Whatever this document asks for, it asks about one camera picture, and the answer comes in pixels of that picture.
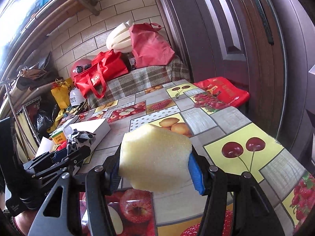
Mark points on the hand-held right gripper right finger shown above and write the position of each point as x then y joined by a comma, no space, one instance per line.
196,174

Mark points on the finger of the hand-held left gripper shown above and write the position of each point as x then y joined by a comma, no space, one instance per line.
59,154
73,158

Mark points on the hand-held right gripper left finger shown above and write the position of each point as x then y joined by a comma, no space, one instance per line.
113,177

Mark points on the black and white patterned cloth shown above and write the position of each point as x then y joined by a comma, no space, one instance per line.
78,137

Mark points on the white cardboard box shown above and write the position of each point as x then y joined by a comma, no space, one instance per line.
98,129

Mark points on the pale yellow sponge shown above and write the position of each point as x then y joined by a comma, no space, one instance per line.
155,157

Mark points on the red plush ball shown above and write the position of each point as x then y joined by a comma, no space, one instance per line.
61,145

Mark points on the yellow green-lidded box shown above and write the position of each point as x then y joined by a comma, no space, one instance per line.
58,137

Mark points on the black plastic bag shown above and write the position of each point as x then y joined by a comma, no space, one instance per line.
46,118

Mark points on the metal shelf rack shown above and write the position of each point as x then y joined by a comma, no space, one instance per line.
23,118

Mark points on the fruit print tablecloth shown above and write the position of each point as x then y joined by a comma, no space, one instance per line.
221,123

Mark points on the yellow shopping bag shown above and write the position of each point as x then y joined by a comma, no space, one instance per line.
61,93

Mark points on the cardboard pieces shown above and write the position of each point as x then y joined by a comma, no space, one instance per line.
37,71

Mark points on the red printed plastic bag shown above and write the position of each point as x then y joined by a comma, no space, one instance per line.
224,91

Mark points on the red tote bag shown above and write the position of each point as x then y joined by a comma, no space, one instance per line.
103,73

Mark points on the red helmet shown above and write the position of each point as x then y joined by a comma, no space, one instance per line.
80,66

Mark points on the plaid cloth covered cabinet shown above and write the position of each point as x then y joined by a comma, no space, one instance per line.
147,77

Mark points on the white foam rolls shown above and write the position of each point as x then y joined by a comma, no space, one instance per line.
118,38

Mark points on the pinkish red cloth bag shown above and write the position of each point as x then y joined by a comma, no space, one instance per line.
150,45

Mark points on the brown door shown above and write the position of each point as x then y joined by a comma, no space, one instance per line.
221,29

